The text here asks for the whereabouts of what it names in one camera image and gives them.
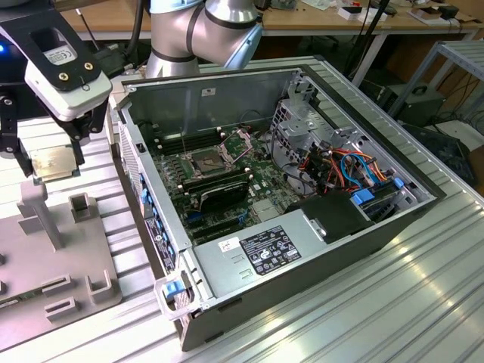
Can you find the metal disk bay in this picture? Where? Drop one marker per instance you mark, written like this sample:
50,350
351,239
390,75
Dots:
412,196

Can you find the grey parts rack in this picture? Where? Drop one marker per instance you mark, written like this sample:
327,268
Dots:
56,261

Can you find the black RAM stick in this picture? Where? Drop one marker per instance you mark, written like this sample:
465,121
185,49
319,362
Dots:
215,182

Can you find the black expansion slot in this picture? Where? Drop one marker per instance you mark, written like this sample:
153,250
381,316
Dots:
215,225
217,233

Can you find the metal drive cage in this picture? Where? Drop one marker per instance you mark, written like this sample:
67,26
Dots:
298,126

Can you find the silver CPU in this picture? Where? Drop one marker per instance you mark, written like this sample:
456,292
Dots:
53,164

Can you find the white box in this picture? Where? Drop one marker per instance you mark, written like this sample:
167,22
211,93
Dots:
353,17

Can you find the green motherboard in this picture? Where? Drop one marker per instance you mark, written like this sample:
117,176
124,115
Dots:
264,177

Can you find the wooden desk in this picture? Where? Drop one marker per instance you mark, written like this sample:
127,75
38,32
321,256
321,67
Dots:
397,26

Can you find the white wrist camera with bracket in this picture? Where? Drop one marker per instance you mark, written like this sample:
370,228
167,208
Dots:
72,102

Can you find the black plastic air shroud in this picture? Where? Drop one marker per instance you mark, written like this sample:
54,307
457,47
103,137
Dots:
332,219

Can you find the black expansion card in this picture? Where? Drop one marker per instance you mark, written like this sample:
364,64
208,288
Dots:
223,194

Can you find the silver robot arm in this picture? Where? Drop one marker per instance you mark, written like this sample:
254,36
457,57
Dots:
219,22

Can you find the open grey PC case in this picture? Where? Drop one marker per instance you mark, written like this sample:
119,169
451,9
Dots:
302,298

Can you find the green RAM stick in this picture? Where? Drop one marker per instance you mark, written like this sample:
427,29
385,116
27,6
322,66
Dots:
8,303

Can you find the silver power supply unit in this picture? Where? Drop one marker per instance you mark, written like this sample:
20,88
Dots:
227,272

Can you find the thin metal locking lever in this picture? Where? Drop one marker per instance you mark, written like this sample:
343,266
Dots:
183,143

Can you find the small blue carrier tab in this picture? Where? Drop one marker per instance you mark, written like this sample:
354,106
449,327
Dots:
397,183

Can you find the brown cardboard box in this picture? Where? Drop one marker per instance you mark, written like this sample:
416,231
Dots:
427,17

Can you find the metal slat shelf frame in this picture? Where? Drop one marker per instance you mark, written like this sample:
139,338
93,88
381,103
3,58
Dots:
465,53

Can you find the blue case latch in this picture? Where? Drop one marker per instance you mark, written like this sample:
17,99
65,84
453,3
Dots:
172,289

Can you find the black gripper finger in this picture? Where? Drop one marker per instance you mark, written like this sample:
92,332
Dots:
81,132
8,125

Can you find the black power adapter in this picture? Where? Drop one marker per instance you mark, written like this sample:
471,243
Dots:
450,12

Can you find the black RAM slot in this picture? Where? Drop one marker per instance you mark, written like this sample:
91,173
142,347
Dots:
170,138
172,144

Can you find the silver chipset heatsink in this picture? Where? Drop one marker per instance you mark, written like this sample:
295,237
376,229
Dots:
264,210

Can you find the blue disk carrier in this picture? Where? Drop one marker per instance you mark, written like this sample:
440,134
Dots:
362,197

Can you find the CPU socket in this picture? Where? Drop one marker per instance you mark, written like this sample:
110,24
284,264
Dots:
206,164

